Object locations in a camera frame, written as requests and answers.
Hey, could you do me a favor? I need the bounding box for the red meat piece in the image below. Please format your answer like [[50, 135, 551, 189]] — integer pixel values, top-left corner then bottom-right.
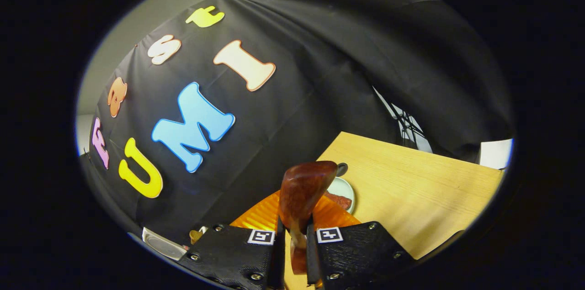
[[325, 191, 353, 211]]

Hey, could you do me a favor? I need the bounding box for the brown wooden spoon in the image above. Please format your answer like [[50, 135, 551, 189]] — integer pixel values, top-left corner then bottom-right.
[[278, 160, 339, 276]]

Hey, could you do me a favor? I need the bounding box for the white rice cooker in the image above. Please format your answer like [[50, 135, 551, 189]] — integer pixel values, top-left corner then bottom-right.
[[141, 227, 189, 262]]

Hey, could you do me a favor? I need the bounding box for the black backdrop cloth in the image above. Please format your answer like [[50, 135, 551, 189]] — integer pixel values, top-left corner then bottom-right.
[[80, 0, 515, 255]]

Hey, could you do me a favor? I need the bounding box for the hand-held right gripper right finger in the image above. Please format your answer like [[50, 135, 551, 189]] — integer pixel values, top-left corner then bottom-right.
[[305, 194, 417, 290]]

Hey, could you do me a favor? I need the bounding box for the pale green plate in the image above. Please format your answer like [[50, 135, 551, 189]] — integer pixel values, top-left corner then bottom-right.
[[326, 176, 356, 214]]

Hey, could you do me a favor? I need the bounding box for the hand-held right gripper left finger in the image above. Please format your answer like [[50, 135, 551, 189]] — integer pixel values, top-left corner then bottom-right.
[[177, 189, 287, 290]]

